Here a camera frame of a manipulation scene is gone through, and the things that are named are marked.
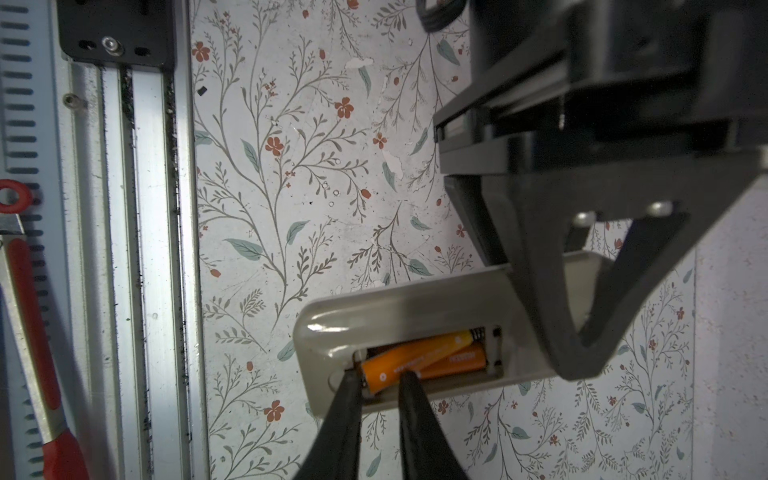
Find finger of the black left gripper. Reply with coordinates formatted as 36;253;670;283
443;175;595;268

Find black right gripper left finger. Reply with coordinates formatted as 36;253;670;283
294;370;363;480

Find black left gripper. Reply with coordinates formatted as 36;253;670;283
433;1;767;380

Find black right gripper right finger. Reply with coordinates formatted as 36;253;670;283
398;371;468;480

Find orange AA battery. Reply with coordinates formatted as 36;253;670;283
417;343;487;380
359;329;479;396

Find white universal AC remote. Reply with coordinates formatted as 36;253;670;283
292;250;613;419

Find red handled tongs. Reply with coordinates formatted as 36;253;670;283
1;179;90;480

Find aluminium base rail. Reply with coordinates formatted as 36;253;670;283
1;1;211;479

